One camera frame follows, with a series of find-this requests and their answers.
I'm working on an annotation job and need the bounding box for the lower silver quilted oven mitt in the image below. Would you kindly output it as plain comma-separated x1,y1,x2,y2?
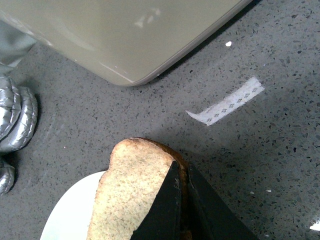
0,158,15,196

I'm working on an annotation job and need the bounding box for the white round plate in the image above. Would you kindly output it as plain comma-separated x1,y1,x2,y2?
40,171,104,240

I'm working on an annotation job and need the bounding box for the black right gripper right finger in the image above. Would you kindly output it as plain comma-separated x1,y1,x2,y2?
187,164,258,240

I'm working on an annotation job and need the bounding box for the silver quilted oven mitt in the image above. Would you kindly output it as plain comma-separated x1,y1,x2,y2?
0,75,38,155
0,158,15,196

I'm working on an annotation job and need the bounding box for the grey curtain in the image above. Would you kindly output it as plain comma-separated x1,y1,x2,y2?
0,20,37,76

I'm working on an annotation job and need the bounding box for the white patterned tape strip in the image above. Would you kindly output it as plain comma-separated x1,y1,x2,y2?
186,77,265,126

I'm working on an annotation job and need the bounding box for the slice of brown bread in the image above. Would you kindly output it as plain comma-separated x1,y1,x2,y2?
86,137,189,240

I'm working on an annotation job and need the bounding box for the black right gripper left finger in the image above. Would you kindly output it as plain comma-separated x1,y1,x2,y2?
131,161,182,240

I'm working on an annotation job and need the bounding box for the upper silver quilted oven mitt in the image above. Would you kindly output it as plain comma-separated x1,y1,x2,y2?
0,75,38,155

